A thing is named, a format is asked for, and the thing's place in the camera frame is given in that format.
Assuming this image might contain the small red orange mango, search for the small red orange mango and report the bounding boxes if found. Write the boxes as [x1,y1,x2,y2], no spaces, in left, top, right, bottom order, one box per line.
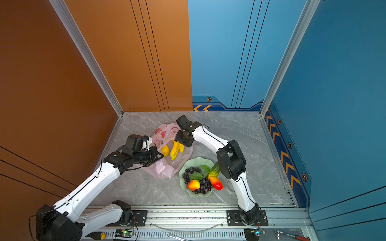
[210,176,223,191]

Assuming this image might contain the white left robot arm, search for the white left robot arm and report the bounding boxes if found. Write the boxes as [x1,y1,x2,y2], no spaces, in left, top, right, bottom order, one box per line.
[35,147,163,241]

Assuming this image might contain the aluminium front rail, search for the aluminium front rail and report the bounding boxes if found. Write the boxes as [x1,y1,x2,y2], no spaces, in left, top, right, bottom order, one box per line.
[99,204,318,241]

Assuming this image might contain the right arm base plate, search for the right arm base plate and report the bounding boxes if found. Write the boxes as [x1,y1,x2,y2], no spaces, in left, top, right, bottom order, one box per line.
[226,210,269,227]

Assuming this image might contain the dark purple grape bunch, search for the dark purple grape bunch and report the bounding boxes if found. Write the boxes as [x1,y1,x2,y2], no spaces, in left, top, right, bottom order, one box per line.
[182,165,213,195]

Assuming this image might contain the green lime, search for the green lime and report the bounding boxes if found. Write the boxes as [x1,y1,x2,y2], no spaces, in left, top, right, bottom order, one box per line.
[199,165,211,178]

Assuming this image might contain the yellow banana bunch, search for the yellow banana bunch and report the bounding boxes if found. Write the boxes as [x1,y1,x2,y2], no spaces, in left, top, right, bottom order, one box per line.
[170,141,185,161]

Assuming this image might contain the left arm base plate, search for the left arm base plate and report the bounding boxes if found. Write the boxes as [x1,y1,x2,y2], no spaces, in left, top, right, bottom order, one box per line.
[119,210,148,227]

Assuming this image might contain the yellow lemon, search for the yellow lemon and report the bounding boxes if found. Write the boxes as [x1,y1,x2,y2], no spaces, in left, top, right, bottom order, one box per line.
[161,145,170,157]

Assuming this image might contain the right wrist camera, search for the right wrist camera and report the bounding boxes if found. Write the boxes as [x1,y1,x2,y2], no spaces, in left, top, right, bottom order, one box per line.
[176,115,193,131]

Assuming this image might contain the light green fruit plate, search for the light green fruit plate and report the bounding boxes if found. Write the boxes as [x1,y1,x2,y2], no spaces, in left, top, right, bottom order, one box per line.
[179,157,224,197]

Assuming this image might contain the clear tape roll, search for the clear tape roll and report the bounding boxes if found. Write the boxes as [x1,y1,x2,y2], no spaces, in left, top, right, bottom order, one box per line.
[225,179,236,195]

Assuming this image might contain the green circuit board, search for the green circuit board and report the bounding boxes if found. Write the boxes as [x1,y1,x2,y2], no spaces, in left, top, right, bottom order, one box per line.
[114,229,135,240]

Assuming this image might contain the red handled screwdriver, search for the red handled screwdriver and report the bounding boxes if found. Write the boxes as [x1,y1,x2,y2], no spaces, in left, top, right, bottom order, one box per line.
[275,230,310,241]

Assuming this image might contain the yellow black screwdriver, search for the yellow black screwdriver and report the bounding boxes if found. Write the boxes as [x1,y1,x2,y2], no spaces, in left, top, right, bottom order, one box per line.
[86,232,106,241]

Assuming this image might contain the pink printed plastic bag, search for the pink printed plastic bag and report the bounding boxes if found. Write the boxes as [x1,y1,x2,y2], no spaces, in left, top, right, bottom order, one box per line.
[143,123,193,179]

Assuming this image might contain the red yellow mango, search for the red yellow mango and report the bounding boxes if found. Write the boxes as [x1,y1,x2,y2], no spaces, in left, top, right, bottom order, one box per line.
[188,180,201,191]

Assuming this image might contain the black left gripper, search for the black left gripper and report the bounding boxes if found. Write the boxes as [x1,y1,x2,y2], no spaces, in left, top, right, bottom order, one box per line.
[133,146,165,166]

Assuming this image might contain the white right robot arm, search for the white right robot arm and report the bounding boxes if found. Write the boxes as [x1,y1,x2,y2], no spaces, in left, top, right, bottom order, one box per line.
[175,115,262,226]

